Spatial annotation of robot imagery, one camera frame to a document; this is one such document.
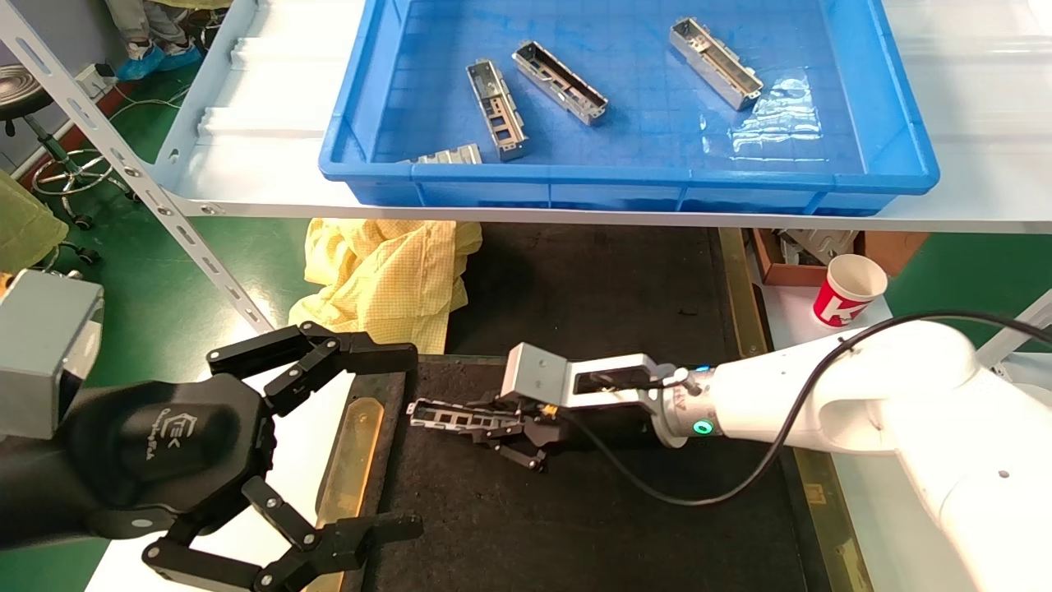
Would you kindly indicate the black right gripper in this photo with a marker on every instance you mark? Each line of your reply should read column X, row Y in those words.
column 608, row 427

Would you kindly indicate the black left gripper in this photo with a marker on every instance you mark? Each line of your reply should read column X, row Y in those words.
column 156, row 448

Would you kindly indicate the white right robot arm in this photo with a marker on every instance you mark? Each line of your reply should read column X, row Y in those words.
column 888, row 395

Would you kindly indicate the metal part in cardboard box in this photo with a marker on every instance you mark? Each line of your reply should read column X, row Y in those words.
column 822, row 245

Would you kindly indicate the black mat tray brass strip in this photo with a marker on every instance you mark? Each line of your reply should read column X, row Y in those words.
column 592, row 288

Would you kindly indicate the crumpled yellow garment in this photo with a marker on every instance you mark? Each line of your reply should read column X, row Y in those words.
column 378, row 279

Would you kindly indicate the blue plastic bin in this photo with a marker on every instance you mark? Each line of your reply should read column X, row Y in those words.
column 625, row 177

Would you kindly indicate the white metal shelf rack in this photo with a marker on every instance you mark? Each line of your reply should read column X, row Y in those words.
column 263, row 164

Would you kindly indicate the red white paper cup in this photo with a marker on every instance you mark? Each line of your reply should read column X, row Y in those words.
column 846, row 292

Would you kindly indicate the person in yellow coat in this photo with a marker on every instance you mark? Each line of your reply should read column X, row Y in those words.
column 25, row 226

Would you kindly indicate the black round wheeled stool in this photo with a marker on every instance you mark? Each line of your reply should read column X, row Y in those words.
column 66, row 164

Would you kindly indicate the clear plastic bag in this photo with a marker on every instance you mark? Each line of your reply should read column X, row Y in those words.
column 777, row 119

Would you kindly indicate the brown cardboard box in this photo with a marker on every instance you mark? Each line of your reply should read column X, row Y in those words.
column 896, row 247

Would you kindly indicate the standing person blue shoe covers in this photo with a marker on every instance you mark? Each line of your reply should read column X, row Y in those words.
column 152, row 57

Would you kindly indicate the white power strip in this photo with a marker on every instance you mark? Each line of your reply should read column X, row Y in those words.
column 99, row 78

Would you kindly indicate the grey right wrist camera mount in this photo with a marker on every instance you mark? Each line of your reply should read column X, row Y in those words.
column 542, row 374

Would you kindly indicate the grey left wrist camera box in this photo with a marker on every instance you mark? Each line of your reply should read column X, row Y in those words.
column 41, row 345

